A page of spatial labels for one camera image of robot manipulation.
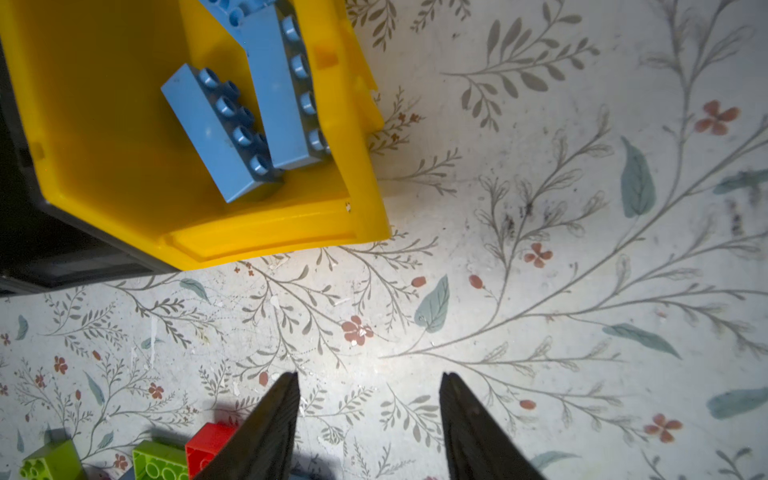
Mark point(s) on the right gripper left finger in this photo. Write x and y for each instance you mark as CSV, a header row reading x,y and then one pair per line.
x,y
262,447

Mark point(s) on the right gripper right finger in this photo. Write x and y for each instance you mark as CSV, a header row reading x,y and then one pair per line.
x,y
476,446

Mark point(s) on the red lego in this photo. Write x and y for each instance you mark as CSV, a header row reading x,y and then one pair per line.
x,y
202,448

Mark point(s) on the green lego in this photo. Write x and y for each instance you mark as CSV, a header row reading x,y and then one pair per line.
x,y
158,461
53,461

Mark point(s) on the blue lego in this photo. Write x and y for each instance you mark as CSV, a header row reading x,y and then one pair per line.
x,y
222,131
278,60

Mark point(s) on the floral table mat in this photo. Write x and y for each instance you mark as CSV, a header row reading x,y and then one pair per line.
x,y
577,200

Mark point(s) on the yellow bin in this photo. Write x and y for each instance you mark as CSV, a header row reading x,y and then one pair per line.
x,y
107,149

